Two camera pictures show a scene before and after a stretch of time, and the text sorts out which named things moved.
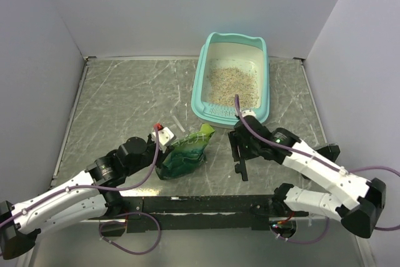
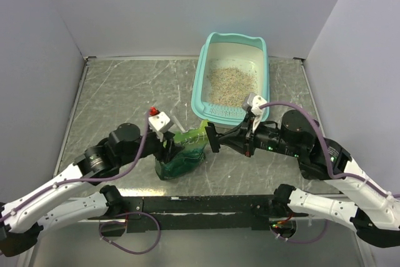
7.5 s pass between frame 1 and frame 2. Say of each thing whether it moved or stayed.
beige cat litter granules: stayed
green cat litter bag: stayed
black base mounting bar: stayed
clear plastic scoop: moved
